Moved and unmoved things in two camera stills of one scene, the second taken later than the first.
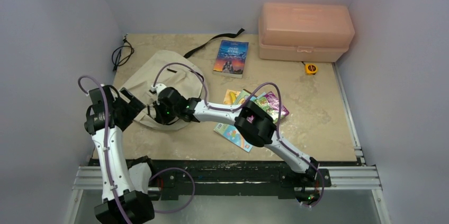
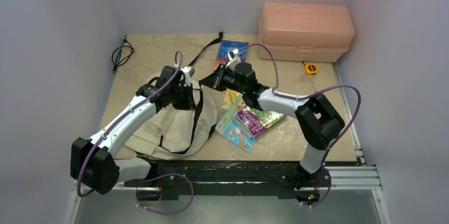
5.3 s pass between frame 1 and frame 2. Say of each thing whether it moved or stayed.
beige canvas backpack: moved
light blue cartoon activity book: stayed
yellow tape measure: stayed
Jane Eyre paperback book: stayed
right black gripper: moved
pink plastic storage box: stayed
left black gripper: moved
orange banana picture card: stayed
